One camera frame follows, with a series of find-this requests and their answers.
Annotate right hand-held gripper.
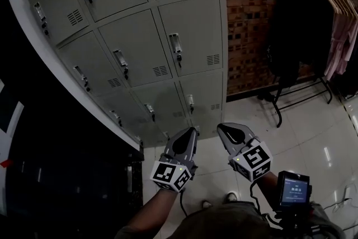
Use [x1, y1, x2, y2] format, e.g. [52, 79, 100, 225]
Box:
[216, 123, 274, 183]

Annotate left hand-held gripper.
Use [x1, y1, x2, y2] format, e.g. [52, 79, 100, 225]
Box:
[150, 127, 200, 193]

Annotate person's left forearm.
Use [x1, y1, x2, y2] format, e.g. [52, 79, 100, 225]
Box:
[114, 187, 182, 239]

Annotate person's right forearm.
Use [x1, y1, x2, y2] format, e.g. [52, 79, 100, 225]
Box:
[253, 173, 283, 216]

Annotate grey metal locker cabinet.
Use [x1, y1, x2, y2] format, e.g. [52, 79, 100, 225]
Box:
[23, 0, 229, 149]

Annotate person's right shoe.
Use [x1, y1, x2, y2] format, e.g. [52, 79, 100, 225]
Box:
[223, 192, 238, 204]

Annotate black metal clothes rack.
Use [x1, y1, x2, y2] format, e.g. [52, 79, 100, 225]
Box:
[267, 0, 358, 129]

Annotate black shoe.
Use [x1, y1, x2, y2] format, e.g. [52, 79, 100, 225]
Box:
[257, 91, 276, 102]

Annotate black mounted screen device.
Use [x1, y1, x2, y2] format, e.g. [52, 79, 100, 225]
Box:
[276, 170, 313, 213]

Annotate person's grey shirt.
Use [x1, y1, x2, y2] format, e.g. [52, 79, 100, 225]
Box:
[156, 200, 347, 239]

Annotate black glossy cabinet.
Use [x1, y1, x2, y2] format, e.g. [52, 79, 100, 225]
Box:
[5, 72, 145, 233]

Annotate black hanging coat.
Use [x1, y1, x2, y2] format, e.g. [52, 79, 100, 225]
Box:
[267, 0, 336, 88]

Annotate pink hanging garments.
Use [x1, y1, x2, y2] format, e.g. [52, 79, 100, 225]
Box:
[323, 11, 358, 82]

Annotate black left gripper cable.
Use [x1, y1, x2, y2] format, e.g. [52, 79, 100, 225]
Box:
[178, 190, 191, 218]

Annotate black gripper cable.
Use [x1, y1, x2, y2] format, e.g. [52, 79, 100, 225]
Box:
[248, 181, 270, 217]
[178, 190, 191, 218]

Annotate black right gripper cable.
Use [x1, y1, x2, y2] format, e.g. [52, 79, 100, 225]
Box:
[248, 181, 270, 217]

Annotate white floor cable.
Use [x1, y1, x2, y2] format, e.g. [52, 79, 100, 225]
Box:
[321, 184, 358, 214]

